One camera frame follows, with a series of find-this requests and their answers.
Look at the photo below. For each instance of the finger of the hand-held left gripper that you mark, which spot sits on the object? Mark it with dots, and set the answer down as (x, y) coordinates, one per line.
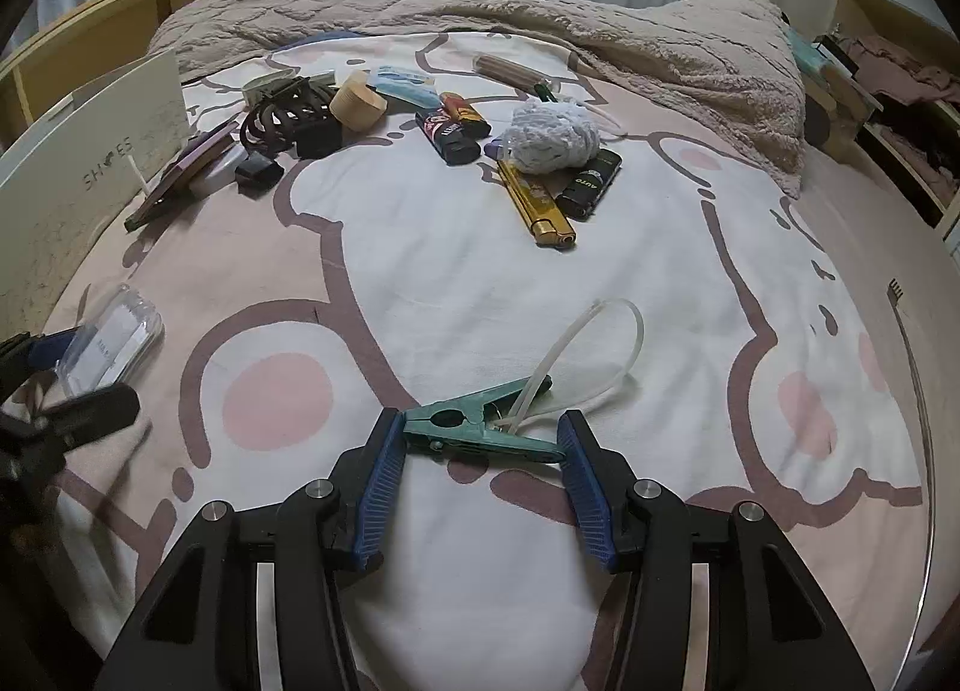
(43, 352)
(94, 412)

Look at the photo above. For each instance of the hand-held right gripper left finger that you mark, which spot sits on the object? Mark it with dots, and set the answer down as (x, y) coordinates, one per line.
(379, 496)

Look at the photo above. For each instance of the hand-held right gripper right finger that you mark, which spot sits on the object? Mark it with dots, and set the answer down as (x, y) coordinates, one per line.
(589, 496)

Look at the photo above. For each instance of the clear plastic case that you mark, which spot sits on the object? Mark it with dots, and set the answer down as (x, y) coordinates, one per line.
(112, 342)

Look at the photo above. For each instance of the green plastic clip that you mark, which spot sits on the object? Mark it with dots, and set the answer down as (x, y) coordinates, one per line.
(457, 425)

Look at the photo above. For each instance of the white shoe box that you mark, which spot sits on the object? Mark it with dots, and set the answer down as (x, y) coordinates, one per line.
(75, 174)

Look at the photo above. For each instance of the purple box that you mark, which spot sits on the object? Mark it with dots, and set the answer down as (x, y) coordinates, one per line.
(180, 174)

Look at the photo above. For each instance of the clear plastic tube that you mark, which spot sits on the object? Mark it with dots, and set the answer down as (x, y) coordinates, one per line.
(641, 346)

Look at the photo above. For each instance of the white stick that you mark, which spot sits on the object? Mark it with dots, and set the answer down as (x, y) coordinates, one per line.
(137, 174)

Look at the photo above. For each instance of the white plastic case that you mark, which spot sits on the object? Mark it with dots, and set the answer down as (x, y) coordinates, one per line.
(214, 174)

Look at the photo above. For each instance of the small black box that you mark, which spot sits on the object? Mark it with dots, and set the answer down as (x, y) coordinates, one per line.
(259, 172)

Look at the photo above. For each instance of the gold lighter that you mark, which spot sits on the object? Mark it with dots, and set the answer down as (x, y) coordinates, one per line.
(536, 204)

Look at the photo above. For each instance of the black hair claw clip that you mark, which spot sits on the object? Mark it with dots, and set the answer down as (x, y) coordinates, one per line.
(274, 117)

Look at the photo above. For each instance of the metal back scratcher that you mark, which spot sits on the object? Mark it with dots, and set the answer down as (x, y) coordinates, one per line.
(926, 436)

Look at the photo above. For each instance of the black charger block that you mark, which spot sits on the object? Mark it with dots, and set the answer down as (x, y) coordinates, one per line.
(316, 136)

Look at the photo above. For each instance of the white blue knitted scrunchie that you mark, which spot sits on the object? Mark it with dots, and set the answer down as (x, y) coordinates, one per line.
(551, 135)

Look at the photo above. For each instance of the black red printed lighter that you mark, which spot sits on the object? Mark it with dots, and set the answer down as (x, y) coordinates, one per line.
(448, 136)

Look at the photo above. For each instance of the round wooden box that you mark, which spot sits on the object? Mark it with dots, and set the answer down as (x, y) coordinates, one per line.
(356, 105)

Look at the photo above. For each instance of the orange red lighter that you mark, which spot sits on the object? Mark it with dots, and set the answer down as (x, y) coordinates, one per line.
(466, 114)

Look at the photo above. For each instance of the blue face mask pack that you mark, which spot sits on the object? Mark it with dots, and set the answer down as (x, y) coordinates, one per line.
(405, 85)

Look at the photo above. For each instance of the brown stick tube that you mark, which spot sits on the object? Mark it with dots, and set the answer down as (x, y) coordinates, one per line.
(514, 70)

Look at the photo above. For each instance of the fluffy beige blanket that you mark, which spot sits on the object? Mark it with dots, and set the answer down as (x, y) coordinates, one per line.
(525, 9)

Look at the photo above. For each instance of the teal box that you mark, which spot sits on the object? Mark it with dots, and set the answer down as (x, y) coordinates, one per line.
(802, 50)

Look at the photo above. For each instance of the pink clothes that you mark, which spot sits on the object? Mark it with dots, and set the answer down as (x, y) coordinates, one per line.
(900, 61)

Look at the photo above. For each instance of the wooden cabinet shelf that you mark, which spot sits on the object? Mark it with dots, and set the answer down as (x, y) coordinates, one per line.
(885, 5)

